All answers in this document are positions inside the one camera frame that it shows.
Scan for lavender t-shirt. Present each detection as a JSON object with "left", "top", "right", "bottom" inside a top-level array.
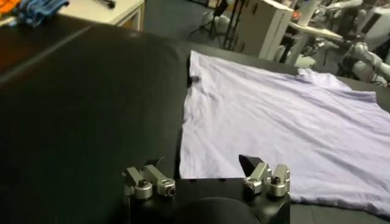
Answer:
[{"left": 179, "top": 50, "right": 390, "bottom": 217}]

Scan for white humanoid robot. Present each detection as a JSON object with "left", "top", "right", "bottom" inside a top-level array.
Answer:
[{"left": 355, "top": 5, "right": 390, "bottom": 51}]

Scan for black tablecloth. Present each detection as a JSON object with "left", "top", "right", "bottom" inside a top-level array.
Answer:
[{"left": 0, "top": 23, "right": 390, "bottom": 224}]

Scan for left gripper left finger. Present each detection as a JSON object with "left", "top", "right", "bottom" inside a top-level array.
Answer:
[{"left": 123, "top": 156, "right": 177, "bottom": 201}]

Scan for black tripod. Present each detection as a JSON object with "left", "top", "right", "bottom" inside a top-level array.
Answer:
[{"left": 188, "top": 0, "right": 246, "bottom": 51}]

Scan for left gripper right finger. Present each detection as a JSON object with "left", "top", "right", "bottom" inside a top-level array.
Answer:
[{"left": 238, "top": 154, "right": 291, "bottom": 198}]

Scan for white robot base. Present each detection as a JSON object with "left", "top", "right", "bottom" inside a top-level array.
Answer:
[{"left": 200, "top": 10, "right": 232, "bottom": 35}]

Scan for white table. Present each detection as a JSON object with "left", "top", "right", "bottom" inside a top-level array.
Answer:
[{"left": 57, "top": 0, "right": 146, "bottom": 32}]

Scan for blue striped garment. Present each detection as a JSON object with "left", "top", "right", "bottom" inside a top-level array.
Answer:
[{"left": 17, "top": 0, "right": 70, "bottom": 27}]

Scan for orange garment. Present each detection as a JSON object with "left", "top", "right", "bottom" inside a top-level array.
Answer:
[{"left": 0, "top": 0, "right": 21, "bottom": 16}]

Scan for white standing desk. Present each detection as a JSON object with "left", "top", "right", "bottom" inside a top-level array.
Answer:
[{"left": 285, "top": 21, "right": 344, "bottom": 66}]

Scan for black covered wooden table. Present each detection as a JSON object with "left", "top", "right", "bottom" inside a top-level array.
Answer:
[{"left": 0, "top": 13, "right": 92, "bottom": 85}]

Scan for tall white cardboard box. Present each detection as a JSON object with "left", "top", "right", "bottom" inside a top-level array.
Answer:
[{"left": 236, "top": 0, "right": 294, "bottom": 61}]

